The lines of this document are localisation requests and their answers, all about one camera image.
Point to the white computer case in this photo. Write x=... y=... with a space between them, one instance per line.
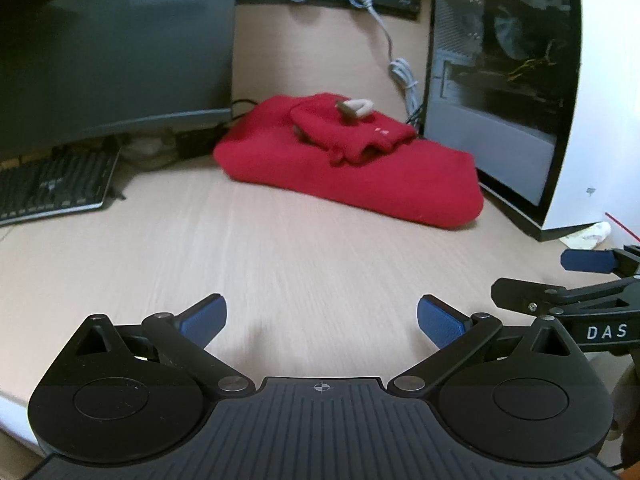
x=600 y=110

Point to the person's right hand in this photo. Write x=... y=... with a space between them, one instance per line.
x=627 y=400

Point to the crumpled white tissue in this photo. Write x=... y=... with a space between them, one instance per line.
x=590 y=235

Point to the red hoodie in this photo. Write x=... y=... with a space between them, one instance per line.
x=350 y=180

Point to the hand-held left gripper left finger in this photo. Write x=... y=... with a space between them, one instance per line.
x=202 y=320

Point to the black keyboard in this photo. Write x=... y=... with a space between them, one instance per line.
x=55 y=185

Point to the black computer monitor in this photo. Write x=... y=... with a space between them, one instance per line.
x=110 y=45

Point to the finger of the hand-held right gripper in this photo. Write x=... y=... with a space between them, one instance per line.
x=585 y=260
x=545 y=296

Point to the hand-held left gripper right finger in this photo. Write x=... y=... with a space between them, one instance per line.
x=441 y=321

